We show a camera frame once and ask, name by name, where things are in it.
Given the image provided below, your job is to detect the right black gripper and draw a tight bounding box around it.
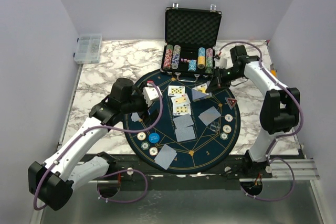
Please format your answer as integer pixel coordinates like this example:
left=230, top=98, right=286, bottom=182
left=206, top=67, right=243, bottom=94

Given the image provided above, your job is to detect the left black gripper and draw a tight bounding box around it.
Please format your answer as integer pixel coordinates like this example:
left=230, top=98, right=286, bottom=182
left=122, top=82, right=162, bottom=124

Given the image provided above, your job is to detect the playing card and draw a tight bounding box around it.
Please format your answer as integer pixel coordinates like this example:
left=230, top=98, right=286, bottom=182
left=131, top=112, right=141, bottom=122
left=198, top=106, right=221, bottom=126
left=154, top=144, right=177, bottom=170

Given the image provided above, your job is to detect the red triangular card marker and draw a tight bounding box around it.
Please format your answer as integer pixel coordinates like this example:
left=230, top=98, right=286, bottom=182
left=225, top=97, right=237, bottom=109

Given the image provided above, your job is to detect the blue playing card box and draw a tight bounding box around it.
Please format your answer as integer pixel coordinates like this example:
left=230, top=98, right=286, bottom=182
left=191, top=82, right=212, bottom=102

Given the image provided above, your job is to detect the eight of clubs card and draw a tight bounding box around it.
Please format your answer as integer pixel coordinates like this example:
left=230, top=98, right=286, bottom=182
left=167, top=86, right=185, bottom=97

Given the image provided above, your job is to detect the blue small blind button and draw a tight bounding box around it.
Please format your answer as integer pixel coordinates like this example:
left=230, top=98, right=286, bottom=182
left=149, top=133, right=160, bottom=144

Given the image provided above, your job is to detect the red white poker chip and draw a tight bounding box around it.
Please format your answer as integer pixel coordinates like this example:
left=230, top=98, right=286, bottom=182
left=224, top=114, right=234, bottom=122

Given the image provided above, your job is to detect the green white chip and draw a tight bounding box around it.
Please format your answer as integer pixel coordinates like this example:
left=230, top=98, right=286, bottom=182
left=141, top=142, right=150, bottom=150

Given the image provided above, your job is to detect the two of hearts card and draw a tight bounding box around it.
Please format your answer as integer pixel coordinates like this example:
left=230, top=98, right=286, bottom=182
left=171, top=93, right=190, bottom=106

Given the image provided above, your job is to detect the clear dealer button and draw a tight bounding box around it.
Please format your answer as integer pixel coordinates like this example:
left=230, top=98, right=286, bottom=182
left=209, top=122, right=221, bottom=133

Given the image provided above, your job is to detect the face-down board card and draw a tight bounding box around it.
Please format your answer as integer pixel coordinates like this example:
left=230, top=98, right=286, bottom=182
left=175, top=126, right=196, bottom=142
left=173, top=114, right=194, bottom=129

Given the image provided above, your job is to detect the yellow white poker chip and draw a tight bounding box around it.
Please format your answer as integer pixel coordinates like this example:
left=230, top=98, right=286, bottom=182
left=223, top=125, right=232, bottom=134

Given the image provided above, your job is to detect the green poker chip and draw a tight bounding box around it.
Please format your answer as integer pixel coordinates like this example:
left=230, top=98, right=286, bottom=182
left=220, top=132, right=229, bottom=140

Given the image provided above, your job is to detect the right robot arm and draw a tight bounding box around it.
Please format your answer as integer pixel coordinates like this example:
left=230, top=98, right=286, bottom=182
left=206, top=41, right=303, bottom=178

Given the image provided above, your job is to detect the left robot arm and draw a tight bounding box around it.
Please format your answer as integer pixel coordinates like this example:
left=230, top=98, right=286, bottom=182
left=28, top=78, right=163, bottom=211

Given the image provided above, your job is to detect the pink green chip stack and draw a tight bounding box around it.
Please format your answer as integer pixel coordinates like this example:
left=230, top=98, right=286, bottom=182
left=205, top=48, right=213, bottom=73

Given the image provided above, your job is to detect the yellow chip stack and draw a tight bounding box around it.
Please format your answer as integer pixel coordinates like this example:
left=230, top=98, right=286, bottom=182
left=197, top=47, right=206, bottom=69

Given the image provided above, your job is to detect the light blue chip stack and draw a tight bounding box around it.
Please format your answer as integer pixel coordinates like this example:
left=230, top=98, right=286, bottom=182
left=188, top=59, right=197, bottom=72

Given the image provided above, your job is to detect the orange utility knife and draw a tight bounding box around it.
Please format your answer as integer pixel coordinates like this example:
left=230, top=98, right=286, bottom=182
left=270, top=63, right=277, bottom=77

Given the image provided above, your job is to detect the blue grey chip stack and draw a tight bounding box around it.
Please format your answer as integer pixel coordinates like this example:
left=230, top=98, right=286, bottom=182
left=171, top=45, right=181, bottom=69

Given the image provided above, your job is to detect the black aluminium chip case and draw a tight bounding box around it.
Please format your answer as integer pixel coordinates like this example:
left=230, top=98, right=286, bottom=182
left=160, top=3, right=222, bottom=78

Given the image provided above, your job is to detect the round blue poker mat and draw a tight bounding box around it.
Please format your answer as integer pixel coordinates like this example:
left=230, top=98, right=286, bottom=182
left=125, top=70, right=241, bottom=172

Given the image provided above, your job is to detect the red white chip stack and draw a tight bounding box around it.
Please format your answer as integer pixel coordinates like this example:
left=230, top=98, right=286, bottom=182
left=163, top=45, right=173, bottom=70

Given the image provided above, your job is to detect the clear plastic organizer box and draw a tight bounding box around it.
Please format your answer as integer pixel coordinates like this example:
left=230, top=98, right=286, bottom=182
left=74, top=34, right=102, bottom=65

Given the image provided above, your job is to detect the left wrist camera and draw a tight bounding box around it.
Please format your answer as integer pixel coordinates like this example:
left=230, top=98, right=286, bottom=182
left=142, top=81, right=162, bottom=108

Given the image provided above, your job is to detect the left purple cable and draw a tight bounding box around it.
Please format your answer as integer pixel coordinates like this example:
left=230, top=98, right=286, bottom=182
left=33, top=82, right=164, bottom=211

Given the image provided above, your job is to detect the purple cable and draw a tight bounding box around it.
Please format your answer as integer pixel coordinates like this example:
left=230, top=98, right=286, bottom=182
left=219, top=41, right=305, bottom=201
left=33, top=82, right=164, bottom=211

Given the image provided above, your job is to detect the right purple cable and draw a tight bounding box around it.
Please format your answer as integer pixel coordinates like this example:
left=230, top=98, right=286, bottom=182
left=219, top=41, right=305, bottom=201

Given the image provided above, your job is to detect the black mounting base rail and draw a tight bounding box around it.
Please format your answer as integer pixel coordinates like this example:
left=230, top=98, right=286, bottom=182
left=99, top=154, right=272, bottom=191

